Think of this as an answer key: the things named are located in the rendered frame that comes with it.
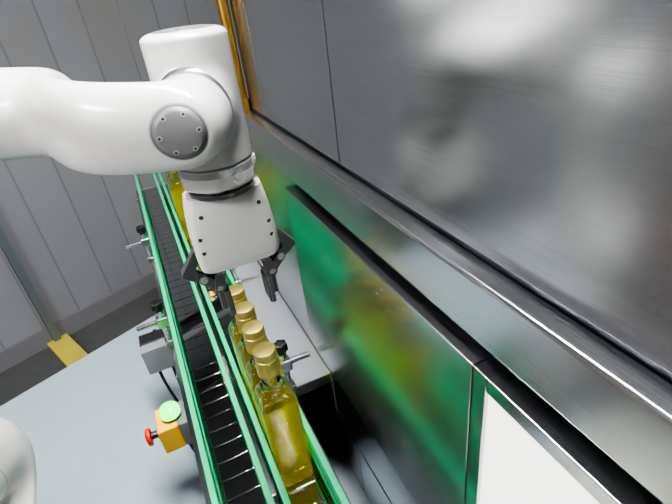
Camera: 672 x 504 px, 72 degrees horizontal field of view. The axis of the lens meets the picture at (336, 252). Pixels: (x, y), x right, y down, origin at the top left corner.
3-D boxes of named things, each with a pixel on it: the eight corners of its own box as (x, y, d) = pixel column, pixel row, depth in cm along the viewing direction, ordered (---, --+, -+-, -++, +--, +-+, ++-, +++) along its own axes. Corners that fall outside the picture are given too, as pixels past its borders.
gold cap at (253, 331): (272, 350, 72) (266, 328, 69) (250, 358, 71) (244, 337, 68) (265, 337, 74) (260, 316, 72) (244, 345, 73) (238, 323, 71)
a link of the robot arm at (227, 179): (245, 140, 56) (250, 163, 57) (171, 157, 53) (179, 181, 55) (265, 158, 49) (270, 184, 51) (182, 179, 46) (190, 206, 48)
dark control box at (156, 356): (180, 365, 125) (171, 342, 120) (150, 377, 122) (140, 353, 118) (176, 347, 131) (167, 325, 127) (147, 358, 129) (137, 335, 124)
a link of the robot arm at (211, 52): (249, 168, 47) (254, 141, 55) (218, 25, 40) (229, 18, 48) (166, 179, 47) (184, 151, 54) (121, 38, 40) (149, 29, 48)
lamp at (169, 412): (183, 418, 99) (179, 409, 98) (162, 427, 98) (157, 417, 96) (180, 404, 103) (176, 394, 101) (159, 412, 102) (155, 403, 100)
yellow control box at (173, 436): (198, 442, 103) (189, 420, 99) (165, 457, 100) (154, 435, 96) (193, 419, 108) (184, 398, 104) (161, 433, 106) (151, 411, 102)
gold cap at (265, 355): (284, 374, 67) (279, 351, 65) (261, 383, 66) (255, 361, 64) (277, 359, 70) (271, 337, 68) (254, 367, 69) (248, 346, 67)
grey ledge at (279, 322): (335, 402, 104) (330, 366, 98) (299, 419, 101) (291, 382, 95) (233, 235, 180) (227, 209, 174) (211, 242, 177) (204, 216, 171)
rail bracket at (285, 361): (318, 387, 96) (309, 338, 89) (287, 400, 94) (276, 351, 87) (311, 374, 99) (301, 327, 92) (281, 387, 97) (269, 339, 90)
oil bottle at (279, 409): (315, 475, 79) (295, 387, 68) (284, 490, 77) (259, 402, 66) (303, 449, 83) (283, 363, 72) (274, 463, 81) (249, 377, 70)
